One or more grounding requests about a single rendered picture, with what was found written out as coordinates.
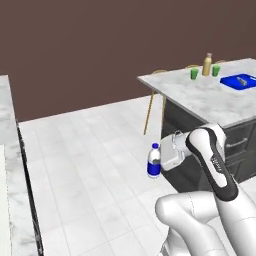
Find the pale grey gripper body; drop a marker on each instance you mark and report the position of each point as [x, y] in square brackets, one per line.
[170, 155]

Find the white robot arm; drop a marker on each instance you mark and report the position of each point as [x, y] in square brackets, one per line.
[230, 220]

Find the blue labelled water bottle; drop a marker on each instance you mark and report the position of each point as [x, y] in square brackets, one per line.
[154, 165]

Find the dark island cabinet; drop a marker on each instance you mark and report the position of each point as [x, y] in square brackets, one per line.
[180, 116]

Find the wooden stool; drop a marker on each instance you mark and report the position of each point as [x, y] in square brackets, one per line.
[148, 113]

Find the dark drawer front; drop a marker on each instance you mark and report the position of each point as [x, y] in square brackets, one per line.
[240, 133]

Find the green cup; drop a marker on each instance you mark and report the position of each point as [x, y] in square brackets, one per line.
[216, 70]
[194, 73]

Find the yellow bottle with brown cap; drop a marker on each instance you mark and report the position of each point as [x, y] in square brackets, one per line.
[207, 66]

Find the blue cutting board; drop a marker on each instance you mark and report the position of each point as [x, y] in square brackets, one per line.
[233, 82]

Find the grey kitchen tool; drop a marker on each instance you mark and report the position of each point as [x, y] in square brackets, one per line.
[242, 81]

